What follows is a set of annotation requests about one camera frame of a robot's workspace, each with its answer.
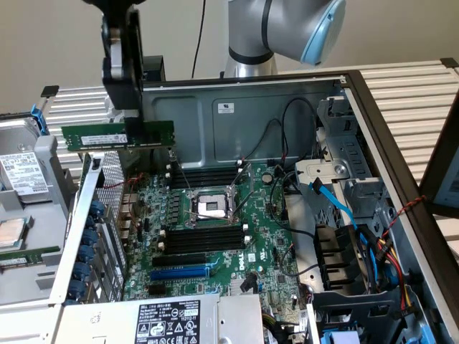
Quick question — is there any coloured power wire bundle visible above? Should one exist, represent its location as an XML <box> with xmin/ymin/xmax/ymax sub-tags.
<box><xmin>357</xmin><ymin>224</ymin><xmax>417</xmax><ymax>317</ymax></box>

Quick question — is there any black looped wire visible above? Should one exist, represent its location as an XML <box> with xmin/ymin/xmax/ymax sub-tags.
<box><xmin>242</xmin><ymin>97</ymin><xmax>321</xmax><ymax>163</ymax></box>

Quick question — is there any blue expansion slot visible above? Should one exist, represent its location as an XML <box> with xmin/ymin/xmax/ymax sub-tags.
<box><xmin>149</xmin><ymin>266</ymin><xmax>211</xmax><ymax>282</ymax></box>

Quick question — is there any grey power supply unit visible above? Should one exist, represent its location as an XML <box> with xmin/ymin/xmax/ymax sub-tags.
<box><xmin>52</xmin><ymin>292</ymin><xmax>267</xmax><ymax>344</ymax></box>

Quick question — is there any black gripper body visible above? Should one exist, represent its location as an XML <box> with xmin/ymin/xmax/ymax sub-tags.
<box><xmin>100</xmin><ymin>4</ymin><xmax>145</xmax><ymax>120</ymax></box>

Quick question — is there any red black twisted wire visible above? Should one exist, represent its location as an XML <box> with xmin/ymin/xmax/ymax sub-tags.
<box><xmin>380</xmin><ymin>194</ymin><xmax>428</xmax><ymax>238</ymax></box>

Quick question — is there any black plastic fan shroud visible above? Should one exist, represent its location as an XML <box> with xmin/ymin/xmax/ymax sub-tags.
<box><xmin>313</xmin><ymin>223</ymin><xmax>378</xmax><ymax>292</ymax></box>

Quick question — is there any open PC case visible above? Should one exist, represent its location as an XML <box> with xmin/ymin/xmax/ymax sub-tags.
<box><xmin>49</xmin><ymin>69</ymin><xmax>459</xmax><ymax>344</ymax></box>

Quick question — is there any square CPU chip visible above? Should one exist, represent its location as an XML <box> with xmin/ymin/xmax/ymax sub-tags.
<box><xmin>0</xmin><ymin>217</ymin><xmax>29</xmax><ymax>250</ymax></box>

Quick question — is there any green Dell motherboard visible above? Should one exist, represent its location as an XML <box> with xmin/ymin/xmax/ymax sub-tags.
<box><xmin>123</xmin><ymin>161</ymin><xmax>313</xmax><ymax>313</ymax></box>

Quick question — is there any metal disk bay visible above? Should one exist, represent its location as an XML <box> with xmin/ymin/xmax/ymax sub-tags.
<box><xmin>293</xmin><ymin>95</ymin><xmax>392</xmax><ymax>231</ymax></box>

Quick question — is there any blue flat SATA wire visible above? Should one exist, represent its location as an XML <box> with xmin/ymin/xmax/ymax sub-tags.
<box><xmin>307</xmin><ymin>178</ymin><xmax>360</xmax><ymax>231</ymax></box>

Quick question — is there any thin red wire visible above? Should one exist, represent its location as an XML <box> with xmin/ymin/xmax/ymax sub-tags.
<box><xmin>103</xmin><ymin>173</ymin><xmax>145</xmax><ymax>190</ymax></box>

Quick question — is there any blue disk bracket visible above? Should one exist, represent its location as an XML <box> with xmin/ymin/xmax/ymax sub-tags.
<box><xmin>29</xmin><ymin>102</ymin><xmax>49</xmax><ymax>138</ymax></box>

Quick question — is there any thin metal locking lever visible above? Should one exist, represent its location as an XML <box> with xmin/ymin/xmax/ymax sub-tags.
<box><xmin>167</xmin><ymin>149</ymin><xmax>193</xmax><ymax>191</ymax></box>

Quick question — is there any CPU socket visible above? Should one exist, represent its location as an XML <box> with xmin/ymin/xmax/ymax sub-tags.
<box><xmin>184</xmin><ymin>187</ymin><xmax>239</xmax><ymax>229</ymax></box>

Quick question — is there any long black expansion slot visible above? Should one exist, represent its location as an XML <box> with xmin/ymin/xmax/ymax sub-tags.
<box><xmin>151</xmin><ymin>252</ymin><xmax>208</xmax><ymax>268</ymax></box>

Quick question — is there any black RAM slot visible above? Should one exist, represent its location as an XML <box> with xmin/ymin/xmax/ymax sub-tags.
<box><xmin>164</xmin><ymin>241</ymin><xmax>247</xmax><ymax>251</ymax></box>
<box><xmin>164</xmin><ymin>234</ymin><xmax>247</xmax><ymax>244</ymax></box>
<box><xmin>171</xmin><ymin>175</ymin><xmax>238</xmax><ymax>184</ymax></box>
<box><xmin>164</xmin><ymin>228</ymin><xmax>247</xmax><ymax>238</ymax></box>
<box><xmin>164</xmin><ymin>247</ymin><xmax>248</xmax><ymax>257</ymax></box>
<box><xmin>171</xmin><ymin>166</ymin><xmax>240</xmax><ymax>174</ymax></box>
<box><xmin>171</xmin><ymin>171</ymin><xmax>240</xmax><ymax>179</ymax></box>
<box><xmin>171</xmin><ymin>180</ymin><xmax>237</xmax><ymax>189</ymax></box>

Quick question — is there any small silver heat sink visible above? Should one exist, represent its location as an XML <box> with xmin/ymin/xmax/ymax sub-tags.
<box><xmin>228</xmin><ymin>277</ymin><xmax>260</xmax><ymax>295</ymax></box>

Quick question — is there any blue card retainer row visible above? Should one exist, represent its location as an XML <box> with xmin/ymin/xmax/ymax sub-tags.
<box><xmin>68</xmin><ymin>198</ymin><xmax>105</xmax><ymax>302</ymax></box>

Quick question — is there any black framed monitor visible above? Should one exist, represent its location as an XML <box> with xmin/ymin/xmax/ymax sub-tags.
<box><xmin>418</xmin><ymin>85</ymin><xmax>459</xmax><ymax>220</ymax></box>

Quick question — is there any grey parts rack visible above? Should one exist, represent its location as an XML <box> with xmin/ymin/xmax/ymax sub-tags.
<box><xmin>0</xmin><ymin>103</ymin><xmax>84</xmax><ymax>344</ymax></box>

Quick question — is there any green RAM stick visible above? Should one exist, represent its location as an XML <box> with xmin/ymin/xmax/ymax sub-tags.
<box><xmin>0</xmin><ymin>246</ymin><xmax>61</xmax><ymax>268</ymax></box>
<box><xmin>60</xmin><ymin>120</ymin><xmax>177</xmax><ymax>153</ymax></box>

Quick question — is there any silver hard disk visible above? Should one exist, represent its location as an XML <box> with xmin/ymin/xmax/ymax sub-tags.
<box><xmin>0</xmin><ymin>117</ymin><xmax>52</xmax><ymax>202</ymax></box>

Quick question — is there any metal socket cover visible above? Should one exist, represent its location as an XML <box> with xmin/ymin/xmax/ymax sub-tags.
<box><xmin>229</xmin><ymin>163</ymin><xmax>255</xmax><ymax>223</ymax></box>

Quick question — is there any black hanging cable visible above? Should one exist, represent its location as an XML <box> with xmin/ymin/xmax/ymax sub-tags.
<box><xmin>191</xmin><ymin>0</ymin><xmax>208</xmax><ymax>79</ymax></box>

